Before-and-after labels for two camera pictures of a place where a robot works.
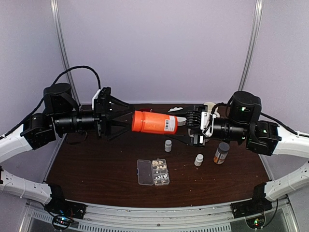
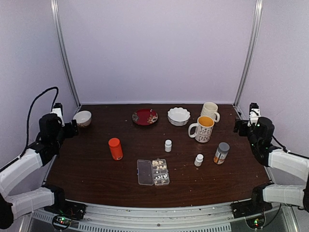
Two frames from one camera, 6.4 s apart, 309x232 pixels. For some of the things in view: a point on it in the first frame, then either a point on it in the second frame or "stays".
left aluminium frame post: x=58 y=29 stays
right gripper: x=197 y=132 -> x=243 y=123
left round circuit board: x=61 y=222 stays
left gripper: x=100 y=118 -> x=70 y=133
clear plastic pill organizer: x=152 y=172 stays
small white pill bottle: x=198 y=160 stays
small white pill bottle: x=168 y=145 stays
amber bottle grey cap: x=221 y=153 stays
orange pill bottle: x=147 y=122 -> x=116 y=149
